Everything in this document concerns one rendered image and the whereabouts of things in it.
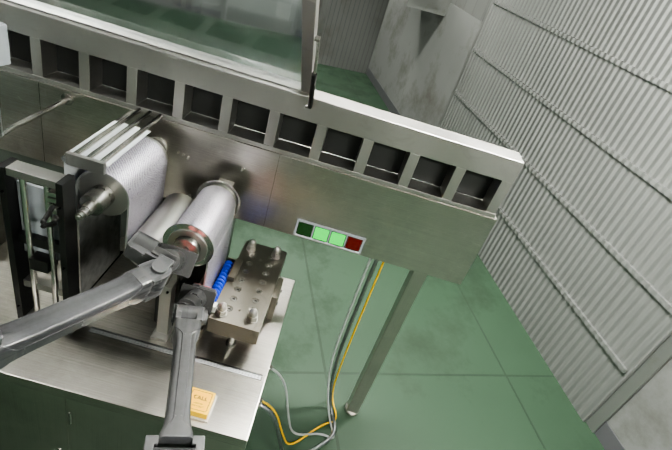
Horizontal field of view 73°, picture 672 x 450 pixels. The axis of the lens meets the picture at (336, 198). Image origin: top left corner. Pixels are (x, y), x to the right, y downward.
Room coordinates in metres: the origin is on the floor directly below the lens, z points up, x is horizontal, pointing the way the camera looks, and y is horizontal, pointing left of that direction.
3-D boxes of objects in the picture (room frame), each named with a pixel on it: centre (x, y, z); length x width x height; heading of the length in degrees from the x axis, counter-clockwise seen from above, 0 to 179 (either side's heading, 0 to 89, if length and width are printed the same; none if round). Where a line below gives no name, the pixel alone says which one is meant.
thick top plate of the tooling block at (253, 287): (1.14, 0.18, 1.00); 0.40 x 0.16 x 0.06; 2
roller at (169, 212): (1.09, 0.48, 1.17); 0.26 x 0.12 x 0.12; 2
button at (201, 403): (0.75, 0.19, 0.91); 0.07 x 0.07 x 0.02; 2
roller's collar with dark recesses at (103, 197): (0.94, 0.61, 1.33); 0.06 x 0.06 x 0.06; 2
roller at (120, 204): (1.10, 0.61, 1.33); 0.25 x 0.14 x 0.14; 2
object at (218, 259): (1.10, 0.30, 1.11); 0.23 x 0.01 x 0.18; 2
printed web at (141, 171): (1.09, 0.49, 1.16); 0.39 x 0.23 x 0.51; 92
